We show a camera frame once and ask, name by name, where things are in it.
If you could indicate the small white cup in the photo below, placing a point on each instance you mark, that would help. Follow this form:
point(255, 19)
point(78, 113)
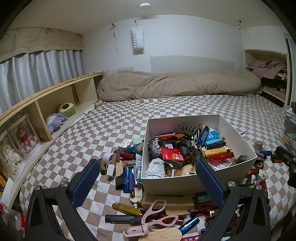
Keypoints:
point(107, 157)

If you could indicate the white cardboard box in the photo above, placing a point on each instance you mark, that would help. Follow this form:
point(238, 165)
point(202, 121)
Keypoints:
point(166, 185)

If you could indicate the wardrobe niche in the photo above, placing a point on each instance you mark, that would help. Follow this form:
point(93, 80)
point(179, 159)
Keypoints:
point(249, 69)

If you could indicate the white charger plug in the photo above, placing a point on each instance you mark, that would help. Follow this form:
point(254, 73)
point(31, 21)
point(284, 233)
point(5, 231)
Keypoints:
point(111, 170)

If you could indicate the purple plush toy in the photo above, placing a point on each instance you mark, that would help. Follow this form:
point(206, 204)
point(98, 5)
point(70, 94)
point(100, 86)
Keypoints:
point(54, 121)

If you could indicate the wooden bedside shelf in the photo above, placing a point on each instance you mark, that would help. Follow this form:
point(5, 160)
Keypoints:
point(42, 109)

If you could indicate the grey curtain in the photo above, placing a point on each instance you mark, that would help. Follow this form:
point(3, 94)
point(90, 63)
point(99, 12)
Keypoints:
point(34, 74)

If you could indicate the pink scissors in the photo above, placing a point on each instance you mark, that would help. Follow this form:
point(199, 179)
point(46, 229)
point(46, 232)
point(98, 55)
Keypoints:
point(135, 230)

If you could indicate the green clip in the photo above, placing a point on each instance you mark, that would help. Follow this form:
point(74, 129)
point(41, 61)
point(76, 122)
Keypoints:
point(116, 155)

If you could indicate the orange pen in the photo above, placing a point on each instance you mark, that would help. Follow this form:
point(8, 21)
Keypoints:
point(165, 135)

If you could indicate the round wooden disc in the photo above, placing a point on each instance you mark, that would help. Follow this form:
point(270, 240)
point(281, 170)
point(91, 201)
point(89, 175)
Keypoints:
point(120, 171)

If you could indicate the black pen-shaped tube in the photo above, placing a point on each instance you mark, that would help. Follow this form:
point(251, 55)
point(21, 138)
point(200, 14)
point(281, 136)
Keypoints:
point(118, 219)

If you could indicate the wooden oval hairbrush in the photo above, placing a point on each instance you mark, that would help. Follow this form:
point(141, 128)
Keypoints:
point(161, 236)

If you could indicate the black hair claw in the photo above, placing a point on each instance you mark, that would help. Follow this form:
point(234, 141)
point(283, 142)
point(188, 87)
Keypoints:
point(187, 130)

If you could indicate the white hanging bag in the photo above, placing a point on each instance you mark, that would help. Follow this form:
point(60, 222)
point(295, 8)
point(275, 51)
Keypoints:
point(137, 39)

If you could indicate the gold tube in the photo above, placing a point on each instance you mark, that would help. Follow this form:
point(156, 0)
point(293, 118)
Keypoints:
point(127, 209)

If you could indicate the clear case with white doll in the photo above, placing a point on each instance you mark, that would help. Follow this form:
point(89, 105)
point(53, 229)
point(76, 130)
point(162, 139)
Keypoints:
point(10, 155)

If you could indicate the green flat box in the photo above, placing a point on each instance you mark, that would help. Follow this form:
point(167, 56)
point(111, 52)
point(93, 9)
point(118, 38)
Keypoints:
point(201, 199)

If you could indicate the checkered bed sheet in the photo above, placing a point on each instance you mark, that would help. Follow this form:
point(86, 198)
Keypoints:
point(120, 115)

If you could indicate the small black block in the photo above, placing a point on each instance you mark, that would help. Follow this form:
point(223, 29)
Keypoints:
point(241, 160)

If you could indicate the small perfume bottle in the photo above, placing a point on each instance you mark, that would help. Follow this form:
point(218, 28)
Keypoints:
point(128, 164)

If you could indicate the red tube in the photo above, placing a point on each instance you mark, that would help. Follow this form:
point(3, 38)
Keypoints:
point(127, 155)

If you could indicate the pile of pink clothes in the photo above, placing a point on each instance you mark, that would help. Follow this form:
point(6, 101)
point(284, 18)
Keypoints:
point(268, 68)

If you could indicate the purple crochet piece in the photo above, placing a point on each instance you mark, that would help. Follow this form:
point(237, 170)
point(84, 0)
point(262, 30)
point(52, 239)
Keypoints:
point(155, 148)

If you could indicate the white lace trim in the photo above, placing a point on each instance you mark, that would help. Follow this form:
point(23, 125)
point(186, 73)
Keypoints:
point(155, 168)

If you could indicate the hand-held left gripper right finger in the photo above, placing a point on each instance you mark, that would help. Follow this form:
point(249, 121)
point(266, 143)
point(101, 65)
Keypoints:
point(209, 183)

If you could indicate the purple lighter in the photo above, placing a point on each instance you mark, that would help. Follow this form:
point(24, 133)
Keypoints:
point(131, 183)

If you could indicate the green plush toy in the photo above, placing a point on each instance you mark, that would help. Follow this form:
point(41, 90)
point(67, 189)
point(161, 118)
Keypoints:
point(69, 110)

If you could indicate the brown tape roll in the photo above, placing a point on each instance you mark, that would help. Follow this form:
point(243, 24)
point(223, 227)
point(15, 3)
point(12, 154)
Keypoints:
point(258, 144)

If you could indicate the clear storage bin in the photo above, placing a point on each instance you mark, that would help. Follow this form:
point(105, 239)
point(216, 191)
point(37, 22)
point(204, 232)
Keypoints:
point(290, 122)

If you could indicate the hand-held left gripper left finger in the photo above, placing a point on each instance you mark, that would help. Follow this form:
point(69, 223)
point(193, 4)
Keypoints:
point(85, 180)

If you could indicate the red printed packet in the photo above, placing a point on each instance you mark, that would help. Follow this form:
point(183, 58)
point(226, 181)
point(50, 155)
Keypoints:
point(172, 154)

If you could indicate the mint round case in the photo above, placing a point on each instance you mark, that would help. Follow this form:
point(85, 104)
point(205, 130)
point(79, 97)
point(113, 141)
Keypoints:
point(138, 141)

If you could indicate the clear plastic bottle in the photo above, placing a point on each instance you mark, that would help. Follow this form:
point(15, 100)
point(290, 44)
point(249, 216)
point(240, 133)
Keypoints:
point(13, 217)

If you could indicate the round ceiling light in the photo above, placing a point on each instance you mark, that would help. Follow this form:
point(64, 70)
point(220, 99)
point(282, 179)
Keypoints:
point(145, 5)

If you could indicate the clear case with red doll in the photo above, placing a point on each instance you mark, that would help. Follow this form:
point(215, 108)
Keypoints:
point(24, 139)

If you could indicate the beige quilt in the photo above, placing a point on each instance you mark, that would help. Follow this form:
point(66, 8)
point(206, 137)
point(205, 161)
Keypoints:
point(173, 85)

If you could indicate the blue metallic tube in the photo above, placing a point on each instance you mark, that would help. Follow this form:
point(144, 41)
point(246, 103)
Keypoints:
point(188, 225)

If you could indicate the beige printed valance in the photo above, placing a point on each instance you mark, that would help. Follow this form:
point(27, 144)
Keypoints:
point(46, 38)

